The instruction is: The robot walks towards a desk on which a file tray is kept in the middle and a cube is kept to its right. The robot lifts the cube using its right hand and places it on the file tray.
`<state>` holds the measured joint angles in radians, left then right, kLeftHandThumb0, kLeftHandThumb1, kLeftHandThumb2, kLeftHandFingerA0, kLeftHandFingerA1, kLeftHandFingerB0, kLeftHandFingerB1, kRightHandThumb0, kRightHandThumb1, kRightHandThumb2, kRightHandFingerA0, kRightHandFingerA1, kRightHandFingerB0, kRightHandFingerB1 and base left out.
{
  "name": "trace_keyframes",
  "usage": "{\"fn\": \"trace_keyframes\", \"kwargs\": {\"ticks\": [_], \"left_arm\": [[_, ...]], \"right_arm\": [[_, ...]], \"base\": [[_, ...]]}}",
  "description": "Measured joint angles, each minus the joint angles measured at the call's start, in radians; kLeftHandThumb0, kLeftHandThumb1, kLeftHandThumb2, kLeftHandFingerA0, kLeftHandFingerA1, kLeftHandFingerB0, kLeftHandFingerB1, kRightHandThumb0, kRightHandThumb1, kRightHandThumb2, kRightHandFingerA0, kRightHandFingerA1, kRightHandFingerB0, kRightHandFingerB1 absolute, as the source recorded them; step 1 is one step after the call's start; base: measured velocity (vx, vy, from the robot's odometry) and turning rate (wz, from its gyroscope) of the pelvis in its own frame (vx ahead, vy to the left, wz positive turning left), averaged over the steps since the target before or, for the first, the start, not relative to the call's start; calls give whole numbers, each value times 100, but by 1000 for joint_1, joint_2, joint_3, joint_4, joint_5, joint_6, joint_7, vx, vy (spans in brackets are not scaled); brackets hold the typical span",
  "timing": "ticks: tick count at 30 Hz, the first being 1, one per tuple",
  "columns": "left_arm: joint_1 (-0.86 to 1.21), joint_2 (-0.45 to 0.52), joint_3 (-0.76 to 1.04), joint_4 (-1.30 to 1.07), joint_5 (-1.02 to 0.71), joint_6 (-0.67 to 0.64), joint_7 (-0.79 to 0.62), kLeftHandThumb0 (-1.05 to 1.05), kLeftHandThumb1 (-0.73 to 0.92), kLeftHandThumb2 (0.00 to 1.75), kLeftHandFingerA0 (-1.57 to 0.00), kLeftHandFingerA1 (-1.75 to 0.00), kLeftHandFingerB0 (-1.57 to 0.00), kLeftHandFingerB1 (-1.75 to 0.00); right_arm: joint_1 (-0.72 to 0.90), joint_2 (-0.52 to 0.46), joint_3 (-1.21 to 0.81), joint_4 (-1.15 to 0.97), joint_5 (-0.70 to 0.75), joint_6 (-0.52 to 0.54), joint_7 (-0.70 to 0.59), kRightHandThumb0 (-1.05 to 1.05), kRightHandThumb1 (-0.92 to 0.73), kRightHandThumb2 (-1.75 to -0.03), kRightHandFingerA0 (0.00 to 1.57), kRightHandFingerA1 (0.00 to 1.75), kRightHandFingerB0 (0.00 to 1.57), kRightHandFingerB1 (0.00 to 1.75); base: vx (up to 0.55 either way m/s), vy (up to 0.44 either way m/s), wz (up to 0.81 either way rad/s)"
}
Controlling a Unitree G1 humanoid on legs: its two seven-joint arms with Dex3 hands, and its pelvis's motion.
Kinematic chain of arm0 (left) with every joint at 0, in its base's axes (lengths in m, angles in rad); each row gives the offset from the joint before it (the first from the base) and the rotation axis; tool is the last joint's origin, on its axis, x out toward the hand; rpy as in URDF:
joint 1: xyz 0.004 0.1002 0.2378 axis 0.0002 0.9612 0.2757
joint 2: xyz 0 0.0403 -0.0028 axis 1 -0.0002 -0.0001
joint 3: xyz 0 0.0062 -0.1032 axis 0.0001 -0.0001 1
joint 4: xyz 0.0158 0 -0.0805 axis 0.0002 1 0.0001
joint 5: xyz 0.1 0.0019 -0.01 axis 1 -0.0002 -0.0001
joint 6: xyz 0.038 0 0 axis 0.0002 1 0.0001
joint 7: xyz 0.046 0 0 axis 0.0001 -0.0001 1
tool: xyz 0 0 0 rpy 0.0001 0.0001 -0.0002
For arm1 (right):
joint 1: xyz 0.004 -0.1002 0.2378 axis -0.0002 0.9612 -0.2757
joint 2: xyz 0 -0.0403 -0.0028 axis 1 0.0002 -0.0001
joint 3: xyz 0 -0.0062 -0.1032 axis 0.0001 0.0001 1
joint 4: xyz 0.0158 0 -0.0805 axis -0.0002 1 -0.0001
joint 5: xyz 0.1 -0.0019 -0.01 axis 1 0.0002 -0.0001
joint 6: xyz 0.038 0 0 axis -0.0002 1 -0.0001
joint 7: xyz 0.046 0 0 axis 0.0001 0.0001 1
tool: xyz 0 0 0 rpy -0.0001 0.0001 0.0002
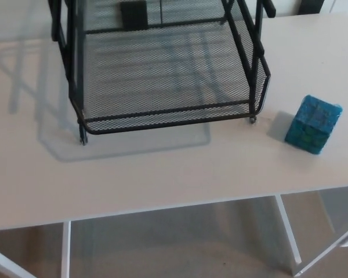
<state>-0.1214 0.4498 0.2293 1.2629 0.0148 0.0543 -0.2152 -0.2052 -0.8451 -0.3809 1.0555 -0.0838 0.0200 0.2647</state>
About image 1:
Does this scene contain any blue puzzle cube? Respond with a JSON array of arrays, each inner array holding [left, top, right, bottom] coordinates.
[[284, 94, 343, 156]]

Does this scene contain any white desk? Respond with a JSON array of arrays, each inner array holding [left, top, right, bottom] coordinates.
[[0, 11, 348, 278]]

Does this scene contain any black chair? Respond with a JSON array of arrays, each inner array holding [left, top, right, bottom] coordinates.
[[298, 0, 325, 16]]

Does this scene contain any black mesh file tray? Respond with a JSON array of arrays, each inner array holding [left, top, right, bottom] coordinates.
[[48, 0, 277, 147]]

